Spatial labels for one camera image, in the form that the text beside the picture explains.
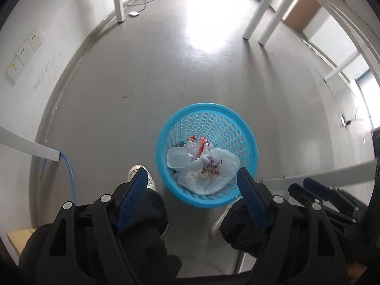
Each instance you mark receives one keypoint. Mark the cardboard box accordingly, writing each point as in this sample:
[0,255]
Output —
[20,240]

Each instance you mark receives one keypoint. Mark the red snack packet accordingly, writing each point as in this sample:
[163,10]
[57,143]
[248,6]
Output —
[203,143]

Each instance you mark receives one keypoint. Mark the clear plastic container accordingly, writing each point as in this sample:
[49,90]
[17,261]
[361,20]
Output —
[178,158]

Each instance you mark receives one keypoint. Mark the white power adapter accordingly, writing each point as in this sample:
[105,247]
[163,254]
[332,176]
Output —
[133,13]

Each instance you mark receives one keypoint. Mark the floor power strip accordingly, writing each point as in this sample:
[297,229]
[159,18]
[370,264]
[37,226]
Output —
[346,121]

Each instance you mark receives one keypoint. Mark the white wall socket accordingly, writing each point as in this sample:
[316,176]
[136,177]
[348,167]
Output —
[35,40]
[14,68]
[25,54]

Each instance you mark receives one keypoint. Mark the white sneaker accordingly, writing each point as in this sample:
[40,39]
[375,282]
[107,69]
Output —
[222,219]
[142,173]

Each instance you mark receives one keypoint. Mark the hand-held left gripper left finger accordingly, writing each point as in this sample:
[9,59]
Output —
[132,200]

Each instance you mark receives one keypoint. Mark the light brown board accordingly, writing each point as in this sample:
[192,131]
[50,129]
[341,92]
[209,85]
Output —
[302,13]

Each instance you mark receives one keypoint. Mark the blue plastic basket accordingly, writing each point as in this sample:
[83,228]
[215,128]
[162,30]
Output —
[207,121]

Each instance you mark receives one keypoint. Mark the person's black pants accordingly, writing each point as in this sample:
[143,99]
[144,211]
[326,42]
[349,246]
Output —
[142,213]

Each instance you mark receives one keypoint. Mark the white plastic bag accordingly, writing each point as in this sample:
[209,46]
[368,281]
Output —
[213,172]

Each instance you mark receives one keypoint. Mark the white table frame bar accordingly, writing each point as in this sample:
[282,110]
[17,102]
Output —
[29,145]

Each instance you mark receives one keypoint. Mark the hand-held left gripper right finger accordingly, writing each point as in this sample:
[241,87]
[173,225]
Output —
[252,199]

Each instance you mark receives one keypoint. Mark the grey metal chair frame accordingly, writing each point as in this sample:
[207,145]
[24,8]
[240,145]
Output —
[240,261]

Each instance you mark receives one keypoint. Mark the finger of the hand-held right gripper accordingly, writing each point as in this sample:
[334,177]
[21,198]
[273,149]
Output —
[301,194]
[319,187]

